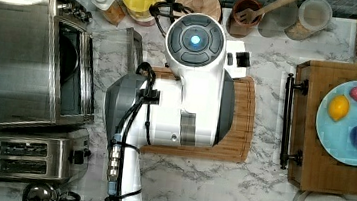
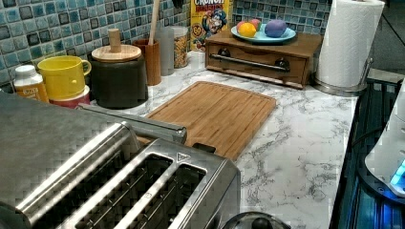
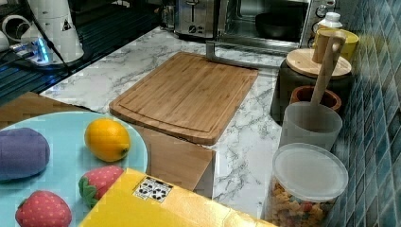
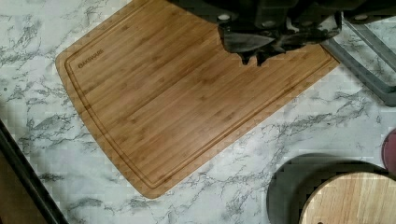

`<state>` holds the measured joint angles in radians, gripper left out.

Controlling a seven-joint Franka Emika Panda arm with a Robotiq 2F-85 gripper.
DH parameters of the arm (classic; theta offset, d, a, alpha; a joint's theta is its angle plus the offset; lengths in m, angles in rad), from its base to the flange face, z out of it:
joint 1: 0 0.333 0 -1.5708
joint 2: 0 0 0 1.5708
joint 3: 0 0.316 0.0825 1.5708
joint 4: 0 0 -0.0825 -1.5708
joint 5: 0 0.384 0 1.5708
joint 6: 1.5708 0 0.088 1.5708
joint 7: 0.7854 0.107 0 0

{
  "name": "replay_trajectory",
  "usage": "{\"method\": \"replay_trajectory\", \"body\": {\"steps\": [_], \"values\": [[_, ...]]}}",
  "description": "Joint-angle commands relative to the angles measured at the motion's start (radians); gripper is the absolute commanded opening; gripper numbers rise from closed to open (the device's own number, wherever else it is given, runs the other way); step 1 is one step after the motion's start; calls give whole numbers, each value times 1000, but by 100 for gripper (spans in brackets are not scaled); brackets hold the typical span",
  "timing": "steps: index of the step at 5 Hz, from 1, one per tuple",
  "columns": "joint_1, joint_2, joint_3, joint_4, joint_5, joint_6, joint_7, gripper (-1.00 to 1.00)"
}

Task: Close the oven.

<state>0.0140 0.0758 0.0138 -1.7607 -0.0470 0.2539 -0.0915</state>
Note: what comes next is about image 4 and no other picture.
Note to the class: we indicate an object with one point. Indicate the dark grey round pot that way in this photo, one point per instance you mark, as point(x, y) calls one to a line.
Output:
point(296, 180)

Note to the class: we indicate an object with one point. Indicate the bamboo cutting board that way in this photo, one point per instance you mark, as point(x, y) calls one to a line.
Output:
point(161, 96)

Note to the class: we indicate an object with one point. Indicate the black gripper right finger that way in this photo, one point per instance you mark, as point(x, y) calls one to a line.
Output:
point(293, 38)

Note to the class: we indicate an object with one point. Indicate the round wooden lid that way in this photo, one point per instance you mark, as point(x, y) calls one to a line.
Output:
point(355, 198)

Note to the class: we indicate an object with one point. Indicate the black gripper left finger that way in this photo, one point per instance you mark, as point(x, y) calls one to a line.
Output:
point(246, 43)

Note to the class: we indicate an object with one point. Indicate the dark red round object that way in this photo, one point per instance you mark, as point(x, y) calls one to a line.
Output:
point(389, 152)

